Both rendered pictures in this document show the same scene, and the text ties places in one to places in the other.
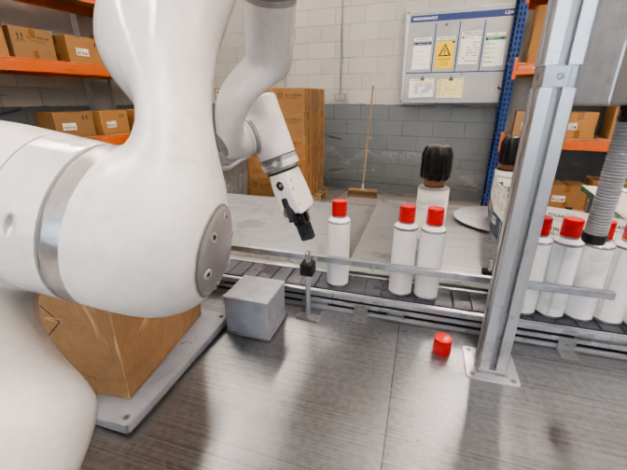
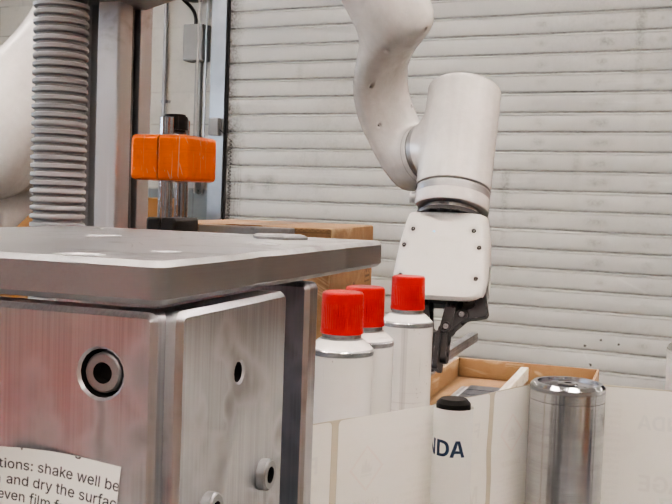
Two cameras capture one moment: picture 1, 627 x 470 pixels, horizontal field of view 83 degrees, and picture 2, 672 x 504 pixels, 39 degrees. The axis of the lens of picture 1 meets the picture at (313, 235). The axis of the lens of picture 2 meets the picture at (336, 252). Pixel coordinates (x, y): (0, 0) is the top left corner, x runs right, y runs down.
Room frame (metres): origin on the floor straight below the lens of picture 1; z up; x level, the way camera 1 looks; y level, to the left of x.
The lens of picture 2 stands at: (0.71, -1.01, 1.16)
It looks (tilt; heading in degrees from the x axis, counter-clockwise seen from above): 3 degrees down; 92
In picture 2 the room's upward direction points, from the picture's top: 2 degrees clockwise
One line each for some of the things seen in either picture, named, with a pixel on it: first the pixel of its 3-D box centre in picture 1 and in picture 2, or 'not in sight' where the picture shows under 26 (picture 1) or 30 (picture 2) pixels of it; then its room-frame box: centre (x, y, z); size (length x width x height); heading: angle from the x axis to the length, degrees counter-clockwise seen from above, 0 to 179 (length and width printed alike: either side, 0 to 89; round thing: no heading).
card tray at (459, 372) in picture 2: not in sight; (513, 387); (0.96, 0.63, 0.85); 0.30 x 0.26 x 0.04; 73
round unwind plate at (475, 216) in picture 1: (499, 219); not in sight; (1.20, -0.67, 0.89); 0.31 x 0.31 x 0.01
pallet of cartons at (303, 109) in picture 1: (274, 147); not in sight; (4.57, 0.49, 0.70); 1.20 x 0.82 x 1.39; 73
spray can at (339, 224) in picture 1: (338, 242); (404, 378); (0.75, -0.06, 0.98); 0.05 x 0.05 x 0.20
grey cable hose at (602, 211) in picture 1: (612, 178); (58, 148); (0.53, -0.46, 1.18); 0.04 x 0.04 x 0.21
